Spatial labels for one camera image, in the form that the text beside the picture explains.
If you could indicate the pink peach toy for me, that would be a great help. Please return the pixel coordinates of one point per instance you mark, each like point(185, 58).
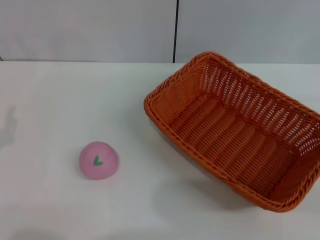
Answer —
point(102, 166)

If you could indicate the orange woven plastic basket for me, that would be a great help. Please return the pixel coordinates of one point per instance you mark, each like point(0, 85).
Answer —
point(225, 140)

